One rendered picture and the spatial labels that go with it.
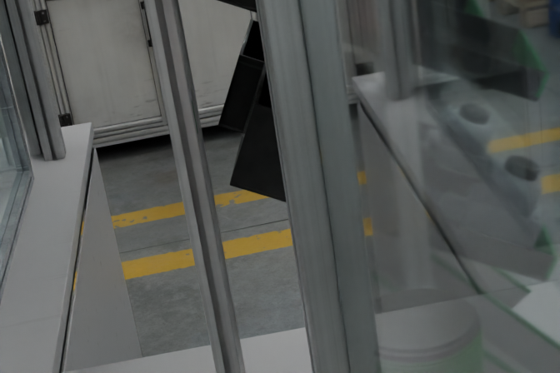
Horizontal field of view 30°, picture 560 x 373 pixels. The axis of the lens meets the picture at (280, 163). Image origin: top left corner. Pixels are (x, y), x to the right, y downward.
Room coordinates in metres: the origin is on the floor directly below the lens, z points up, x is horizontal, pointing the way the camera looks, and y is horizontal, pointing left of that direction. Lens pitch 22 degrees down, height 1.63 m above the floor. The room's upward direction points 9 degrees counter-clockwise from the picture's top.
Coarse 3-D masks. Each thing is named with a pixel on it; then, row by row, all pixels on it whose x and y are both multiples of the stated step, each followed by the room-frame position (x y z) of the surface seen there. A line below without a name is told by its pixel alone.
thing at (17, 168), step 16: (0, 80) 2.03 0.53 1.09; (0, 96) 1.99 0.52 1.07; (0, 112) 1.95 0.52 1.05; (0, 128) 1.91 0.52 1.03; (0, 144) 1.88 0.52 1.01; (16, 144) 2.02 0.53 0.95; (0, 160) 1.84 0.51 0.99; (16, 160) 1.98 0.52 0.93; (0, 176) 1.81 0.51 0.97; (16, 176) 1.95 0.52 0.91; (0, 192) 1.77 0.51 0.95; (16, 192) 1.91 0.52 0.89; (0, 208) 1.74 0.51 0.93; (0, 224) 1.71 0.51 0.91; (0, 240) 1.68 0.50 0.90
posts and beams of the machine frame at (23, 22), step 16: (16, 0) 2.17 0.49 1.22; (16, 16) 2.15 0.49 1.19; (32, 16) 2.17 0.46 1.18; (16, 32) 2.15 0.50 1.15; (32, 32) 2.16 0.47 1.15; (32, 48) 2.16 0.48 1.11; (32, 64) 2.17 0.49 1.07; (32, 80) 2.16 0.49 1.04; (48, 80) 2.18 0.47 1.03; (32, 96) 2.15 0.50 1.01; (48, 96) 2.16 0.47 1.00; (48, 112) 2.16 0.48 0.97; (48, 128) 2.17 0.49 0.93; (48, 144) 2.16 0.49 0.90; (64, 144) 2.20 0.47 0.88; (48, 160) 2.15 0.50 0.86
